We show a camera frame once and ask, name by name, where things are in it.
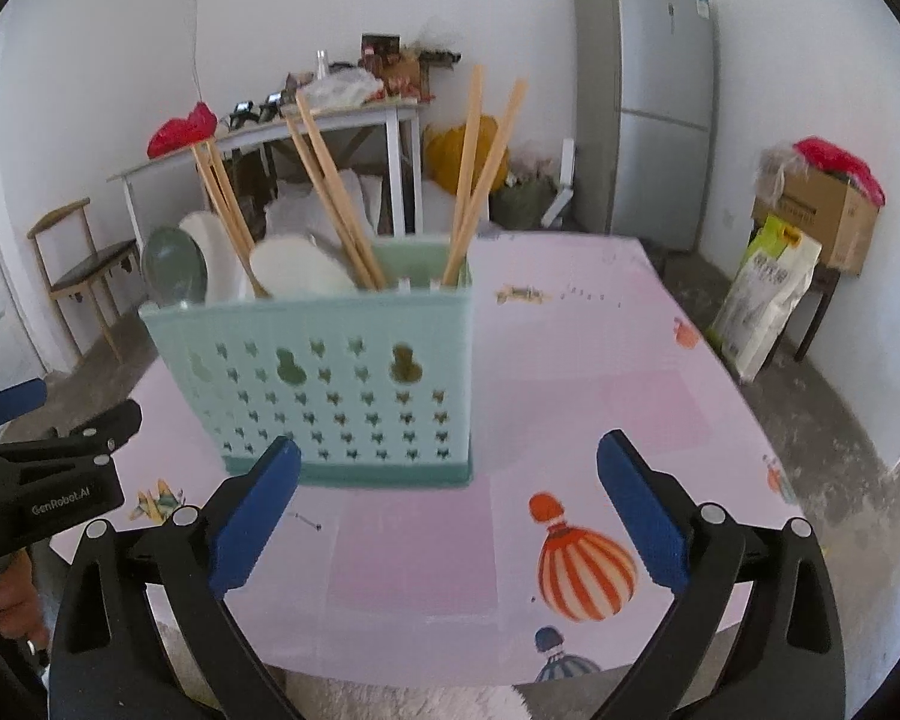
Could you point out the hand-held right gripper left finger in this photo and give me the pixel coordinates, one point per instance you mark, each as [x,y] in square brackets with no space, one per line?
[259,510]

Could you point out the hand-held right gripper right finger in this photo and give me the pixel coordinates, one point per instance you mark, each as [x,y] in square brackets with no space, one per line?
[641,510]

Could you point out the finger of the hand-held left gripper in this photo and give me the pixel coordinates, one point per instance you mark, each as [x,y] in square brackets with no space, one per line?
[82,435]
[15,399]

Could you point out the teal plastic utensil holder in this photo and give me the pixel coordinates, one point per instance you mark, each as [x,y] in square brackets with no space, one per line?
[307,390]

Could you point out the metal spoon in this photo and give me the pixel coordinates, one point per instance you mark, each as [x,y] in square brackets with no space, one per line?
[172,270]

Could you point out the translucent white plastic spoon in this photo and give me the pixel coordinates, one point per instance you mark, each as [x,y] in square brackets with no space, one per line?
[214,255]

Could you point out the beige ceramic spoon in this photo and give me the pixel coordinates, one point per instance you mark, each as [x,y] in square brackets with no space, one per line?
[300,266]

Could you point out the bundle of wooden chopsticks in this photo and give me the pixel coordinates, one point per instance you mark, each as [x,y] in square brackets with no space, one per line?
[465,165]

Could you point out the person's left hand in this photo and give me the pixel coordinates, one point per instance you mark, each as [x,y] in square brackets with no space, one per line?
[15,600]

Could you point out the white door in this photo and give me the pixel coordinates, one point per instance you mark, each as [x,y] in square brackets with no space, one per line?
[0,277]

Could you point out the pink printed tablecloth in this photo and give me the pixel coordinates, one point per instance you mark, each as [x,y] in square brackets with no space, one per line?
[555,390]

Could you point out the wooden chair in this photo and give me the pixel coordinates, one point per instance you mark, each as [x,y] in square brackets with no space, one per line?
[94,266]

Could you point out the white fleece garment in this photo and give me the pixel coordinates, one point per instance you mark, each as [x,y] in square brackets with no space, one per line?
[420,701]

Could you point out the white green printed sack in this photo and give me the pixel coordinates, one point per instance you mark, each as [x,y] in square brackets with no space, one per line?
[765,292]

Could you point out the dark wooden stool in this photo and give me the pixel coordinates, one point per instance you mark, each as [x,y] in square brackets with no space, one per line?
[808,315]

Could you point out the red plastic bag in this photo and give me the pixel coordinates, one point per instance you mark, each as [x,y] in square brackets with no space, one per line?
[180,131]
[840,165]

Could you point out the white woven sack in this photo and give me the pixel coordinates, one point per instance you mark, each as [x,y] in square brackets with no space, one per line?
[360,199]

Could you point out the dark green bag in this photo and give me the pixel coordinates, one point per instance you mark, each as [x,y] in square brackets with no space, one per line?
[523,202]

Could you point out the white leaning panel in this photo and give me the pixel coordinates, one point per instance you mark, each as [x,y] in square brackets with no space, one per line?
[566,180]

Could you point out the open cardboard box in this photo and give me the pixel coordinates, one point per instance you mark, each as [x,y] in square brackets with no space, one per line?
[825,217]

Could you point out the small black device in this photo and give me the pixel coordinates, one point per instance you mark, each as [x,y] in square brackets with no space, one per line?
[271,106]
[244,114]

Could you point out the white side table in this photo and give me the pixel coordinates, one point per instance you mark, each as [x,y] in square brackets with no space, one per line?
[396,165]

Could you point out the yellow plastic bag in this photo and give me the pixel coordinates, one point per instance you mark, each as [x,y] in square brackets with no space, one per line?
[446,157]

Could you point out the grey refrigerator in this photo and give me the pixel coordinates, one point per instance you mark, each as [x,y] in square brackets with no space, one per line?
[645,90]

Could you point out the white plastic bag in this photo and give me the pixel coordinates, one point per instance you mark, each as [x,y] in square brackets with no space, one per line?
[341,88]

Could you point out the glass bottle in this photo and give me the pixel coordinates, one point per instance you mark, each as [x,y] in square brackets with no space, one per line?
[322,66]

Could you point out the brown picture box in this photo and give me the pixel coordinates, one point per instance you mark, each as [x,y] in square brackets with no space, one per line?
[380,47]

